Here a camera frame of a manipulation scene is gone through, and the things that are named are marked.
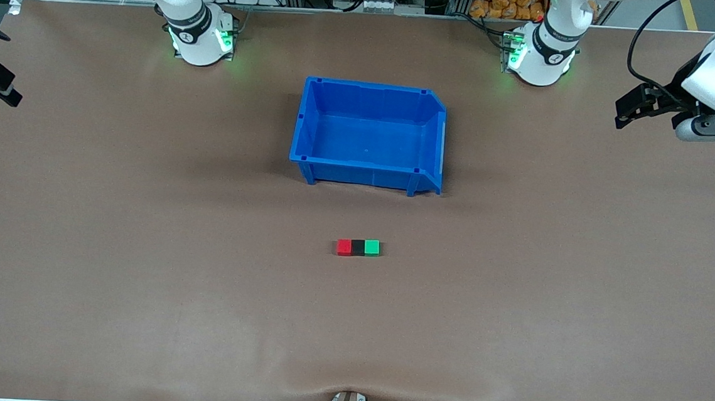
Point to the black cube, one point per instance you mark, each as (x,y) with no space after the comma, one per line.
(358,247)

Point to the blue plastic storage bin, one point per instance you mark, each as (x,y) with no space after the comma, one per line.
(368,141)

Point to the orange snack bag pile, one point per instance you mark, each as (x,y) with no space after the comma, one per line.
(503,3)

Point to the green cube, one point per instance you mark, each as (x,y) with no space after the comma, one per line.
(372,247)

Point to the red cube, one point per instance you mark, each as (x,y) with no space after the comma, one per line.
(344,247)

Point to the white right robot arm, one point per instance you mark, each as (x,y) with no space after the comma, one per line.
(196,32)

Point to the brown table mat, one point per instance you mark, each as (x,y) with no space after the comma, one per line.
(136,304)

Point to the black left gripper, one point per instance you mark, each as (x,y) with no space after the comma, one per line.
(678,84)

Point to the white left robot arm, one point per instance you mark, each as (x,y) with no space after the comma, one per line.
(547,50)

